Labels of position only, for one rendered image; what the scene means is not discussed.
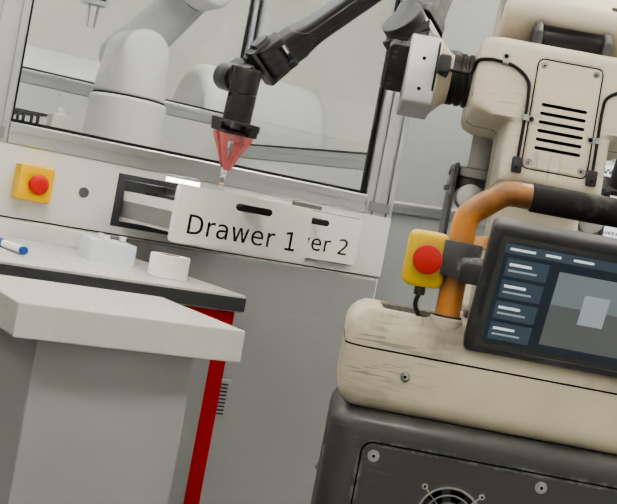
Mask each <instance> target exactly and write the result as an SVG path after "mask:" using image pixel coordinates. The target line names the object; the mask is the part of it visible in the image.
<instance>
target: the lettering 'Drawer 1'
mask: <svg viewBox="0 0 617 504"><path fill-rule="evenodd" d="M192 217H196V218H199V219H200V221H201V226H200V229H199V230H198V231H197V232H190V225H191V220H192ZM211 225H215V226H216V223H211V224H210V222H208V226H207V232H206V237H208V234H209V228H210V226H211ZM220 226H223V227H225V228H226V231H225V230H219V231H217V233H216V237H217V238H218V239H224V240H227V234H228V227H227V226H226V225H223V224H221V225H219V227H220ZM202 229H203V219H202V218H201V217H200V216H197V215H192V214H190V217H189V222H188V228H187V233H188V234H199V233H200V232H201V231H202ZM219 232H225V235H224V237H219V236H218V234H219ZM240 232H241V243H244V242H245V239H246V237H247V235H248V233H249V229H248V230H247V232H246V234H245V236H244V239H243V228H240V229H239V231H238V234H237V236H236V237H235V227H233V241H235V242H236V241H237V238H238V236H239V234H240ZM256 233H260V234H261V237H255V236H254V235H255V234H256ZM290 234H291V235H290ZM287 235H290V241H289V246H288V248H284V250H288V251H294V249H290V248H291V243H292V237H293V232H287ZM271 236H275V234H271V235H270V233H268V237H267V242H266V247H268V243H269V238H270V237H271ZM254 238H256V239H262V240H263V233H262V232H261V231H255V232H254V233H253V234H252V237H251V241H252V243H253V244H254V245H257V246H260V245H262V243H260V244H257V243H255V242H254V240H253V239H254Z"/></svg>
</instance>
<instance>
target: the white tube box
mask: <svg viewBox="0 0 617 504"><path fill-rule="evenodd" d="M136 250H137V247H136V246H133V245H131V244H129V243H126V242H125V243H121V242H119V240H113V239H110V241H109V242H108V241H103V239H100V238H98V237H95V236H89V235H83V234H81V239H80V244H79V250H78V254H80V255H81V256H83V257H85V258H87V259H88V260H93V261H99V262H105V263H111V264H117V265H124V266H130V267H133V266H134V261H135V255H136Z"/></svg>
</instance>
